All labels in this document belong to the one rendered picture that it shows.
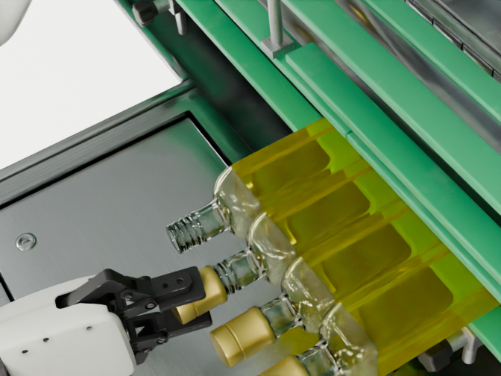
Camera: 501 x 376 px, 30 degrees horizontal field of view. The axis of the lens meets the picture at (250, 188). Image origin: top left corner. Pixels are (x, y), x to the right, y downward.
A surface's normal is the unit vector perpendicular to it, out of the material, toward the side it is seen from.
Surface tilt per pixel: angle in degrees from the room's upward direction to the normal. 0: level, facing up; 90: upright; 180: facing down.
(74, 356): 75
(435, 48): 90
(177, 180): 90
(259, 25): 90
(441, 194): 90
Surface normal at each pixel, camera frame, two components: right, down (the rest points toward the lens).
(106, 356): 0.25, 0.73
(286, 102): -0.08, -0.63
